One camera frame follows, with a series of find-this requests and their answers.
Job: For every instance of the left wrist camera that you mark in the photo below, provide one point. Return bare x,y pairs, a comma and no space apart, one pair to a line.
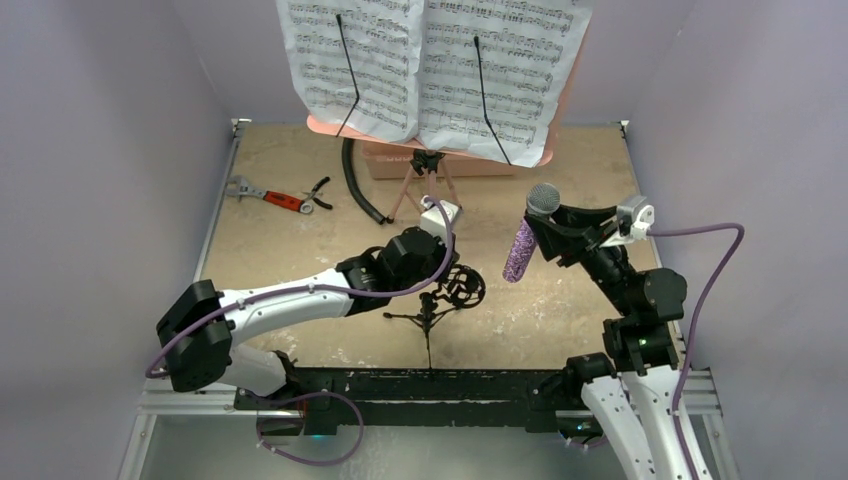
436,220

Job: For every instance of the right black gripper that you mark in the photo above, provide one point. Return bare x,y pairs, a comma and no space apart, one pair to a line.
581,234

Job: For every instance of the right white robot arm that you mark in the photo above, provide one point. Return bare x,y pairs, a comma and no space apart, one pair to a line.
631,387

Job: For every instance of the black handled pliers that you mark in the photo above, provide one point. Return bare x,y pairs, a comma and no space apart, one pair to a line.
315,194

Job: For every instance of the red handled adjustable wrench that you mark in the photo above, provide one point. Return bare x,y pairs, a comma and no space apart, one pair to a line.
239,187

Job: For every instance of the purple glitter microphone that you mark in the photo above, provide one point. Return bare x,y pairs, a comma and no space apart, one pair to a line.
543,199

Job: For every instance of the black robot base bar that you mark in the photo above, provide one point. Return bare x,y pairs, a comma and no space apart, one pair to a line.
538,401

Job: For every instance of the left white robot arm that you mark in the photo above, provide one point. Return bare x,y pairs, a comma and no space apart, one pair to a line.
203,335

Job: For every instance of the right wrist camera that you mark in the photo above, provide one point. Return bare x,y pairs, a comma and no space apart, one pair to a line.
634,218

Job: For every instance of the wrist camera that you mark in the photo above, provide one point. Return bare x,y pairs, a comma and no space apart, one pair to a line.
436,220
634,218

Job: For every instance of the sheet music page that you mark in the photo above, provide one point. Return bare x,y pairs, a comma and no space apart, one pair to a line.
356,64
493,72

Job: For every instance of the pink plastic storage box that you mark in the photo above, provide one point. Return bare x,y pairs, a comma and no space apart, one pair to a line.
386,161

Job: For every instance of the black microphone tripod stand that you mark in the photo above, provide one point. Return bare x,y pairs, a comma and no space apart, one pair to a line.
461,289

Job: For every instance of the aluminium table frame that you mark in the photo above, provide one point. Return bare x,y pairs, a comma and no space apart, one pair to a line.
629,395

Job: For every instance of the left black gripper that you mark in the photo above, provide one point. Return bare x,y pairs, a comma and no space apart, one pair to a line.
445,254

